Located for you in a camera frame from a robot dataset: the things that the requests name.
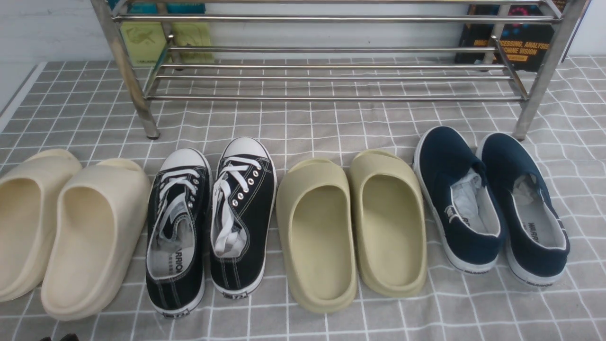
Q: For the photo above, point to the olive slide slipper left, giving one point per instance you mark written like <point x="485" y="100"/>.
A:
<point x="314" y="224"/>

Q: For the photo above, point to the teal book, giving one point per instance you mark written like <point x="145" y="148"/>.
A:
<point x="146" y="8"/>

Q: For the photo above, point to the black canvas sneaker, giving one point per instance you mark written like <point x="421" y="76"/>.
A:
<point x="177" y="218"/>
<point x="243" y="199"/>

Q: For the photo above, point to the cream slide slipper left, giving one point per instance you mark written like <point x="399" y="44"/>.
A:
<point x="28" y="218"/>

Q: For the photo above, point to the cream slide slipper right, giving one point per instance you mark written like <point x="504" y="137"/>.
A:
<point x="101" y="212"/>

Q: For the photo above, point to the stainless steel shoe rack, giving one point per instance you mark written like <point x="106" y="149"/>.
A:
<point x="564" y="22"/>

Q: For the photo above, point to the black canvas sneaker left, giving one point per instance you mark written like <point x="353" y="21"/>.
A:
<point x="177" y="218"/>

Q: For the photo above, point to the olive slide slipper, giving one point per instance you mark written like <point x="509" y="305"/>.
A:
<point x="389" y="223"/>
<point x="314" y="224"/>

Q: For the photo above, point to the navy slip-on shoe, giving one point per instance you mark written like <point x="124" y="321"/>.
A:
<point x="454" y="183"/>
<point x="537" y="245"/>

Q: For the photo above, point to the black book orange text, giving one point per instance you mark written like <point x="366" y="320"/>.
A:
<point x="525" y="44"/>

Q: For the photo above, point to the grey checked tablecloth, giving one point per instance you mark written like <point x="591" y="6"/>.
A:
<point x="82" y="107"/>

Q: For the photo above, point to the olive slide slipper right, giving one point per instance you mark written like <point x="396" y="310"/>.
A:
<point x="389" y="223"/>

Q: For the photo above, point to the black canvas sneaker right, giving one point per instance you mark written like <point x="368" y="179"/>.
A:
<point x="243" y="199"/>

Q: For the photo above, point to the cream slide slipper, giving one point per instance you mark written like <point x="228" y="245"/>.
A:
<point x="28" y="218"/>
<point x="101" y="212"/>

